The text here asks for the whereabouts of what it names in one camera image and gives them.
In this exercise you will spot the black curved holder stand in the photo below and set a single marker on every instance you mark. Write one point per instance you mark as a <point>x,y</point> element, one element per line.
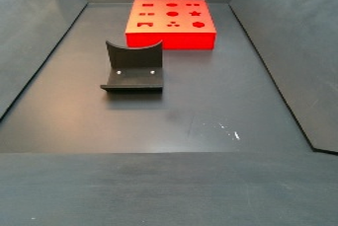
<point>136,68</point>

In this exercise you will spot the red shape sorter box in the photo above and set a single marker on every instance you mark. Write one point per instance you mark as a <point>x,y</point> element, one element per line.
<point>179,23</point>

